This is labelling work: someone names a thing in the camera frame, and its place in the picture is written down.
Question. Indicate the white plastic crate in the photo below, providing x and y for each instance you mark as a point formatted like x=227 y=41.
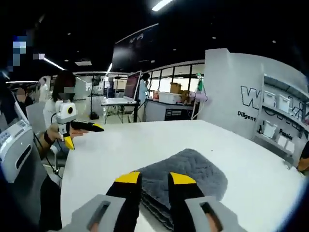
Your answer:
x=167 y=97

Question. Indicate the person's left hand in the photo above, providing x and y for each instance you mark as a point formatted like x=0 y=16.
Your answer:
x=53 y=132

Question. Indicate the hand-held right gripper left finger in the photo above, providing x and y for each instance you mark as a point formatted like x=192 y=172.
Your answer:
x=123 y=200

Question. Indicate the green hanging cloth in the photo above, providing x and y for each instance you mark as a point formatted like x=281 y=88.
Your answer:
x=201 y=84

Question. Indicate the metal shelving rack with bins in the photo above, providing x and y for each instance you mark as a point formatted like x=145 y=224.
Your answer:
x=270 y=128

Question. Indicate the cardboard box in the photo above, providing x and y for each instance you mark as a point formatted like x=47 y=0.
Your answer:
x=177 y=88

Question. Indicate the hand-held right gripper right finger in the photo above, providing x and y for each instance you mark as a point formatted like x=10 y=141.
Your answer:
x=186 y=203

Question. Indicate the grey towel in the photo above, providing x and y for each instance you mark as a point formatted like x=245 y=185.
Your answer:
x=193 y=169

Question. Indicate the computer monitor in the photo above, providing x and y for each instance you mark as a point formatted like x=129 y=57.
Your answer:
x=132 y=85

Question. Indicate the white desk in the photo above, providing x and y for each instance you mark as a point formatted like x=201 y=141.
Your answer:
x=118 y=101

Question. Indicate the ceiling light strip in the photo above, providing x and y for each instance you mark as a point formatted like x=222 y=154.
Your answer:
x=163 y=4

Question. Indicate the black cabinet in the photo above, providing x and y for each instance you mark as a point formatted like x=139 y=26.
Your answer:
x=157 y=111

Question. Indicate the white table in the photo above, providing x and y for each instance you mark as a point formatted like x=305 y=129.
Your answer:
x=135 y=149

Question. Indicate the hanging black screen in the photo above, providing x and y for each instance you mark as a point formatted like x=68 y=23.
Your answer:
x=135 y=48

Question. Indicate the dark wristband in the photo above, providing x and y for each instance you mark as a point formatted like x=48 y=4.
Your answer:
x=47 y=138

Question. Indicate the black tripod stand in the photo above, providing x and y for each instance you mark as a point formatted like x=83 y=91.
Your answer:
x=93 y=101

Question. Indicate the pink roll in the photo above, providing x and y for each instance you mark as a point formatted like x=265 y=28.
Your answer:
x=199 y=97

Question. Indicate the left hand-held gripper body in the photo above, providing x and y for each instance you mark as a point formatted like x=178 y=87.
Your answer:
x=65 y=111

